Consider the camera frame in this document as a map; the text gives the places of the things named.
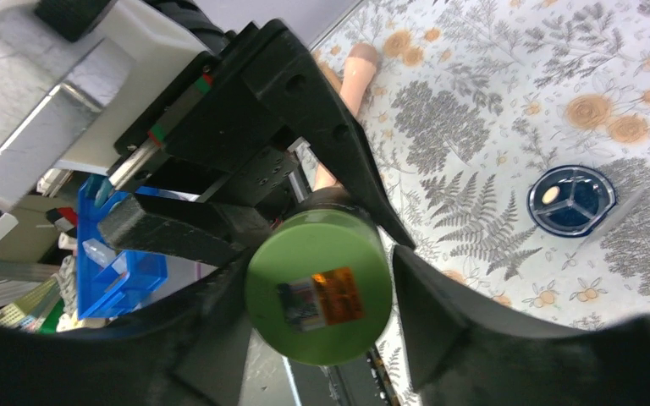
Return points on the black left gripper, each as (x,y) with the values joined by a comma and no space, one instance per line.
(217,132)

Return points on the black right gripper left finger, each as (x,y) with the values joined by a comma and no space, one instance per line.
(189,348)

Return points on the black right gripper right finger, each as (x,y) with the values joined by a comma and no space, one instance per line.
(466,349)

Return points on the green pill bottle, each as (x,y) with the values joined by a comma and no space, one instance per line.
(319,290)

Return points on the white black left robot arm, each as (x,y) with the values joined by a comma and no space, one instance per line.
(75,75)

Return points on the blue plastic parts bin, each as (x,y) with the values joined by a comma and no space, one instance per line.
(110,282)

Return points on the beige pill in organizer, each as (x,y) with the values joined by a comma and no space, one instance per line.
(550,195)

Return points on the floral patterned table mat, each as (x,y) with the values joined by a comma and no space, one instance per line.
(473,101)

